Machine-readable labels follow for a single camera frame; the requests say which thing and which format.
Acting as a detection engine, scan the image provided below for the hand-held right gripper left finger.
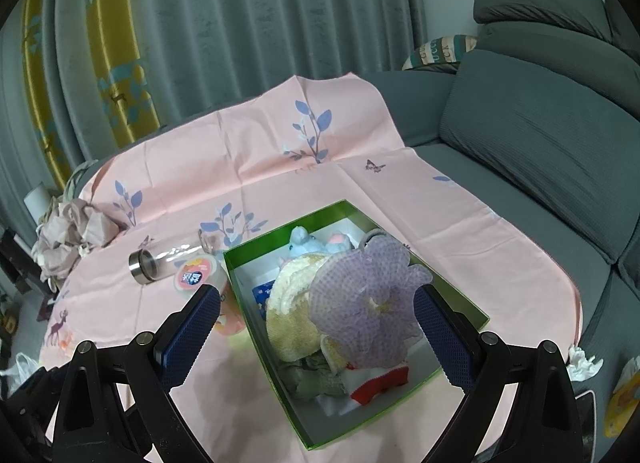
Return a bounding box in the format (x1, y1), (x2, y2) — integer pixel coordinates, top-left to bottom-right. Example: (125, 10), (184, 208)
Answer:
(52, 283), (223, 463)

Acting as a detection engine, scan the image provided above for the glass bottle with steel cap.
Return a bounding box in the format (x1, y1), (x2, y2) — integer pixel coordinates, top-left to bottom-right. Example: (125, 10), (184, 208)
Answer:
(128, 240), (216, 285)

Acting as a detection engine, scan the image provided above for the green cardboard box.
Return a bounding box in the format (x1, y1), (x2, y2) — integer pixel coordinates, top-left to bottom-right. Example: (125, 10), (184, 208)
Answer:
(222, 199), (491, 451)

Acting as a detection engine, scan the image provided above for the green plush toy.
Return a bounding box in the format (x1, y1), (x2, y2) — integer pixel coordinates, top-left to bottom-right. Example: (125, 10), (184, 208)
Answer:
(277, 353), (351, 401)

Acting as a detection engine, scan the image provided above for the white tissue paper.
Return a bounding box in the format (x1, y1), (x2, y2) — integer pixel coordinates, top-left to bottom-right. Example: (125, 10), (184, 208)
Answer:
(315, 390), (361, 416)

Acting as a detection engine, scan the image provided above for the blue plush elephant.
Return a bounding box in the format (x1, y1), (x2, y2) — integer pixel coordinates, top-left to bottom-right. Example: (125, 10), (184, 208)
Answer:
(287, 225), (353, 259)

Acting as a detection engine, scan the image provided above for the striped cushion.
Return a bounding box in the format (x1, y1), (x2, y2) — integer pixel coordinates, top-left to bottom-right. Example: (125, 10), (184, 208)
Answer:
(402, 34), (478, 74)

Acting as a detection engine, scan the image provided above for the white paper roll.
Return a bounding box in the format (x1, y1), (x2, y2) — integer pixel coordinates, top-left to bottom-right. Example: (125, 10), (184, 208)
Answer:
(24, 183), (53, 224)

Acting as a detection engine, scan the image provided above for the black phone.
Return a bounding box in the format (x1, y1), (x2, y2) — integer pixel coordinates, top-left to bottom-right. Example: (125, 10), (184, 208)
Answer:
(575, 389), (598, 444)

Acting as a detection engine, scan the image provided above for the pink lidded jar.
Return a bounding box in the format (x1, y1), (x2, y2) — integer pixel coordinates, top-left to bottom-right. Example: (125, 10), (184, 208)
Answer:
(172, 252), (248, 336)

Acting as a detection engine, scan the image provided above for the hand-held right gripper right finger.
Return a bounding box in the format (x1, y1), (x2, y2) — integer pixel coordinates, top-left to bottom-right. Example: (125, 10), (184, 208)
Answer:
(412, 283), (586, 463)

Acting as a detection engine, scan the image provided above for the crumpled cloth pile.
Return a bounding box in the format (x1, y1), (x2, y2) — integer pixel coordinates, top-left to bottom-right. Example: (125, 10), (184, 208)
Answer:
(32, 198), (126, 284)

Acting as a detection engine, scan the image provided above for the white plastic bag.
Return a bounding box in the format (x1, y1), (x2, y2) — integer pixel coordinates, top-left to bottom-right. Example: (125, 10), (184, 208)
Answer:
(0, 353), (41, 389)

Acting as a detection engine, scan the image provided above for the crumpled white tissue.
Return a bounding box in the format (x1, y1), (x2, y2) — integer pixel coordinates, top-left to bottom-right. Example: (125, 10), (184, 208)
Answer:
(567, 345), (606, 383)

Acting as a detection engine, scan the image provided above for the grey curtain with yellow stripe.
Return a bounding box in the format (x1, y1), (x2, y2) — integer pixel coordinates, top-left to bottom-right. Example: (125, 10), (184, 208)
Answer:
(0, 0), (431, 194)

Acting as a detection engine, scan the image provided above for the pink printed blanket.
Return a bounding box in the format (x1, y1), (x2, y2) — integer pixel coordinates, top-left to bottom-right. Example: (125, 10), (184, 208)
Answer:
(37, 74), (581, 463)

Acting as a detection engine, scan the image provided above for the yellow and white knitted cloth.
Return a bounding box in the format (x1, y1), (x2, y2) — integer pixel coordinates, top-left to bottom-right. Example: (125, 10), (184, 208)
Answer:
(265, 252), (361, 374)

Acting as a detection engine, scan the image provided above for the grey sofa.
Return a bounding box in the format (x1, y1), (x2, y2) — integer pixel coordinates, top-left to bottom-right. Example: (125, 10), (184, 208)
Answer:
(370, 0), (640, 444)

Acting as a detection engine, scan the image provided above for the yellow packet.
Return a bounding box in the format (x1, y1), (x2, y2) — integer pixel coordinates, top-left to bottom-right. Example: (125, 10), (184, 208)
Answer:
(604, 358), (640, 439)

